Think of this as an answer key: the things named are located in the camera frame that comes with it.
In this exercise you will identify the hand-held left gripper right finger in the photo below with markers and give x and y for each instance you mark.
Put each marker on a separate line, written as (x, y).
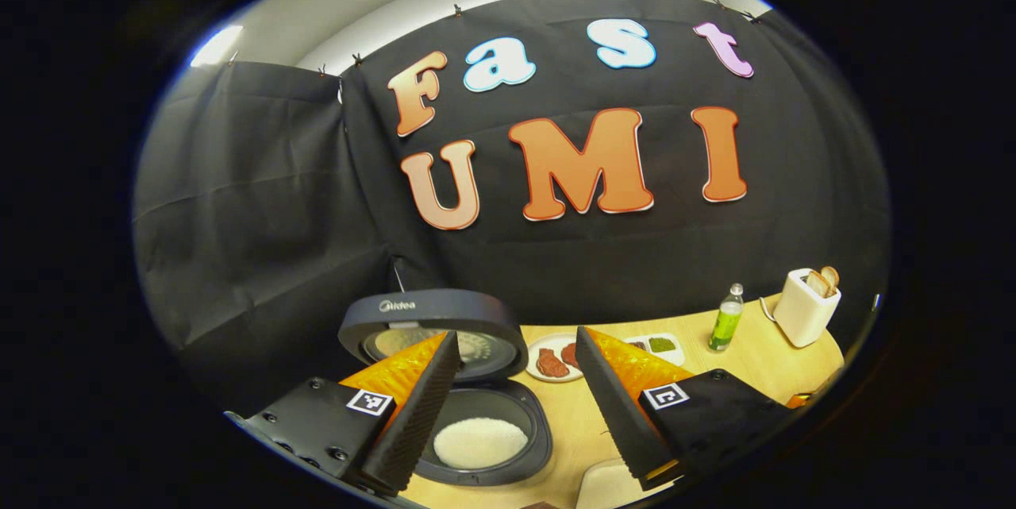
(615, 414)

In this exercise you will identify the white oval plate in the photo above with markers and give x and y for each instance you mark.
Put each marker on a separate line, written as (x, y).
(533, 366)

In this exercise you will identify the white divided bean dish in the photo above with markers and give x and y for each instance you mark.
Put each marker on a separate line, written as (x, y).
(663, 346)

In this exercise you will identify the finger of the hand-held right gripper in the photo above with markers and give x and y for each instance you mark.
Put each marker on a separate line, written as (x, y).
(798, 399)

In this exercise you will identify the ceiling light panel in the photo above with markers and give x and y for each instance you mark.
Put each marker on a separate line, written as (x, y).
(216, 46)

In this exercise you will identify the red meat slice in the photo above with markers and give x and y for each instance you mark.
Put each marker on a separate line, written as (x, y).
(552, 364)
(569, 354)

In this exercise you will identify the toast bread slice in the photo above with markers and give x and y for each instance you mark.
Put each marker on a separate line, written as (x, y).
(830, 276)
(817, 284)

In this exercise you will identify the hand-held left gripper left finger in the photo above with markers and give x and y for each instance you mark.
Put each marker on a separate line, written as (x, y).
(417, 414)

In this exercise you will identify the row of black cloth clips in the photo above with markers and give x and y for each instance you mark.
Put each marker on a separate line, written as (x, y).
(457, 10)

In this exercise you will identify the green drink bottle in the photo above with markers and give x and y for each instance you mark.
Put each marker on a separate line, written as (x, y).
(724, 326)

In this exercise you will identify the black backdrop cloth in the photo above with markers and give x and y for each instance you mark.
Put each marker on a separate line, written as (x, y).
(262, 215)

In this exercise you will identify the white toaster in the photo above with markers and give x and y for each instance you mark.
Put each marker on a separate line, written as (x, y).
(802, 314)

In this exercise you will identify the white rice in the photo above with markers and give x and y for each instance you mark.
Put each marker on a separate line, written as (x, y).
(480, 444)

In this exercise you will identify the dark grey rice cooker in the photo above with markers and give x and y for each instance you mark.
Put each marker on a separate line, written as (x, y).
(429, 310)

